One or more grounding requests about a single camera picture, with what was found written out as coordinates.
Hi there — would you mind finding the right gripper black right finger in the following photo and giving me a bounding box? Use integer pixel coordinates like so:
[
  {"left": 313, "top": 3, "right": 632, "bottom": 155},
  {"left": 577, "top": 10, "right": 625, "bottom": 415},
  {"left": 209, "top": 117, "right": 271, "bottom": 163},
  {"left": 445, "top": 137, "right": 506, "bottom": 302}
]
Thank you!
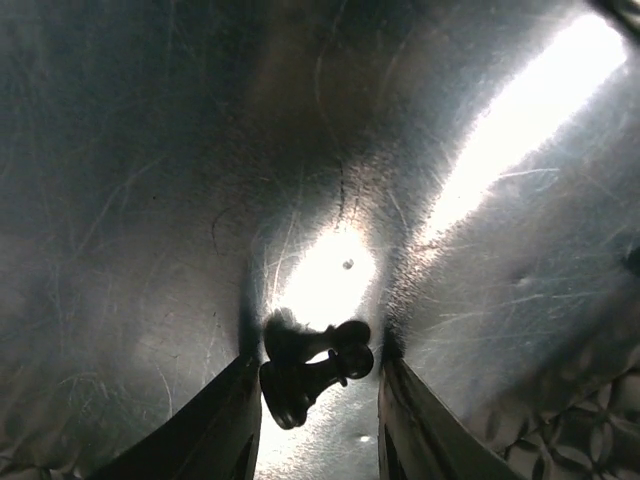
[{"left": 377, "top": 357, "right": 526, "bottom": 480}]

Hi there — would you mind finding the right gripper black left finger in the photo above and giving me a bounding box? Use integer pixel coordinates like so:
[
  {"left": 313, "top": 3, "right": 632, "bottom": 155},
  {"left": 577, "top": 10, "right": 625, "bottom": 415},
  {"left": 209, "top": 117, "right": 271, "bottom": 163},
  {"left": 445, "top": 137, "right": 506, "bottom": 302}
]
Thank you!
[{"left": 89, "top": 353, "right": 264, "bottom": 480}]

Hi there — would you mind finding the black chess pawn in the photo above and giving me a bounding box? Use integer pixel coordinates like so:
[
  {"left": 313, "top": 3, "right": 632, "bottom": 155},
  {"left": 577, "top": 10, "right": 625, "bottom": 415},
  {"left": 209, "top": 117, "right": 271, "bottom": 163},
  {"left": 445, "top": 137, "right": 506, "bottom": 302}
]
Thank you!
[{"left": 259, "top": 344, "right": 374, "bottom": 430}]

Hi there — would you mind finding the right pink tray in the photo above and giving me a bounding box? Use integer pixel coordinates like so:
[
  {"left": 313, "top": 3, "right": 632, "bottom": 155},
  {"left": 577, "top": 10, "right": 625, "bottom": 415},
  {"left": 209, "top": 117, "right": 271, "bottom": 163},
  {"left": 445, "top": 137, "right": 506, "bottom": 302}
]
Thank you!
[{"left": 1, "top": 1, "right": 639, "bottom": 479}]

